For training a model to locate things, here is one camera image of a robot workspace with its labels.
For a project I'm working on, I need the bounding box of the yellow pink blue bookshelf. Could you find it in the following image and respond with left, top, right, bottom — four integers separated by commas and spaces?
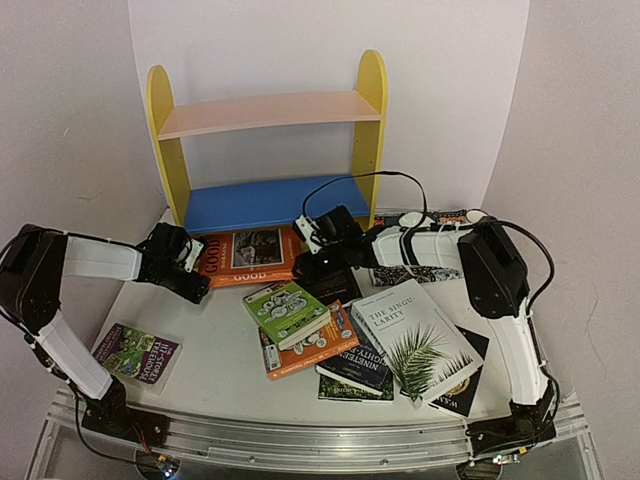
146, 50, 388, 234

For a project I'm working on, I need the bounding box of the patterned cloth mat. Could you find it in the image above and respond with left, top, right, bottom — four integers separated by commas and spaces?
369, 209, 466, 287

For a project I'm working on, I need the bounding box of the orange cartoon paperback book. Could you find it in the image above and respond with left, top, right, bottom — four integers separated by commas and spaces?
258, 300, 360, 380

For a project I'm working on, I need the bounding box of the black paperback barcode book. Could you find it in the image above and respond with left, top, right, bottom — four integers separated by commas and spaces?
296, 269, 362, 306

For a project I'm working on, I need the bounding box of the green cartoon paperback book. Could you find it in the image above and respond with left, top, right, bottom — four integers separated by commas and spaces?
242, 281, 331, 350

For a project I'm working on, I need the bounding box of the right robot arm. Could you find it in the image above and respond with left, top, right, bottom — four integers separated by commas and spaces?
292, 206, 560, 450

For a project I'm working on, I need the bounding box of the black Moon and Sixpence book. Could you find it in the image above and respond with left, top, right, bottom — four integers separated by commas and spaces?
429, 326, 490, 419

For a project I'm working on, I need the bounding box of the dark green forest book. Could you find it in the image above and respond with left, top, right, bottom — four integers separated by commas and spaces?
318, 375, 395, 403

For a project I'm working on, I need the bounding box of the white Singularity palm book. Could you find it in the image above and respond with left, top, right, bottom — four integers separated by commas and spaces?
351, 279, 484, 403

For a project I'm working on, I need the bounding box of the purple Treehouse book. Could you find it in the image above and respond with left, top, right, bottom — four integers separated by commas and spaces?
93, 323, 182, 395

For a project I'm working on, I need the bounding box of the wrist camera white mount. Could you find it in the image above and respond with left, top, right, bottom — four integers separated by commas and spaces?
292, 214, 324, 254
184, 238, 208, 272

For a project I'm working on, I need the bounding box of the green white bowl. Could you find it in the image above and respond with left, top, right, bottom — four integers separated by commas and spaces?
399, 212, 423, 228

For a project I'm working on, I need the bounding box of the white mug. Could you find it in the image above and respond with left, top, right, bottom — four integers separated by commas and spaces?
465, 209, 490, 224

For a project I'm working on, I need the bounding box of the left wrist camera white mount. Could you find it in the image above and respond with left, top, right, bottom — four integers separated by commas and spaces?
184, 238, 208, 272

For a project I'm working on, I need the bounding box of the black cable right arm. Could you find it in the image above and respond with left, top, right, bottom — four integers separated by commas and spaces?
302, 170, 557, 321

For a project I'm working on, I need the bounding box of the Nineteen Eighty-Four book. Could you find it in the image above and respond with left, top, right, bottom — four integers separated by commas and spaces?
315, 307, 394, 398

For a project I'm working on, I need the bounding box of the large orange Good Morning book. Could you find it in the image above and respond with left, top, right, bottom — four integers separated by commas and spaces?
199, 228, 301, 288

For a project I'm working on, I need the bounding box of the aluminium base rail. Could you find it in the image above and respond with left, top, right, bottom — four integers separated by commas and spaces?
44, 389, 586, 464

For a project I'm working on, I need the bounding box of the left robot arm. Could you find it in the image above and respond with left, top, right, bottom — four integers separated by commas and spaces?
1, 222, 210, 437

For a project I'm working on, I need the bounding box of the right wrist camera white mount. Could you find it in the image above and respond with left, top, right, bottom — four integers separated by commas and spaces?
292, 214, 324, 254

